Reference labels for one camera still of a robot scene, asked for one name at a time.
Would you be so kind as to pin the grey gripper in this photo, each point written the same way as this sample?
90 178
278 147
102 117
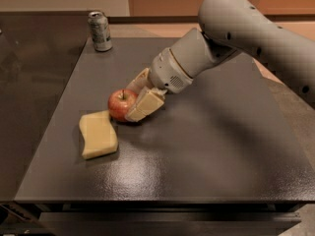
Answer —
167 71

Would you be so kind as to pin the red apple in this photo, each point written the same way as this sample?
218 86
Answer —
120 102

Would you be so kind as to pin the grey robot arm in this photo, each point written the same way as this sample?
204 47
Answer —
227 28

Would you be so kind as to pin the yellow sponge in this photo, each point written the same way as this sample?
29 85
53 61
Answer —
99 135

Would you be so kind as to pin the silver soda can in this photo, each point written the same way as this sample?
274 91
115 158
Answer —
100 33

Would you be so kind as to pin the dark side counter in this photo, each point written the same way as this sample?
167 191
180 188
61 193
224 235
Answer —
38 52

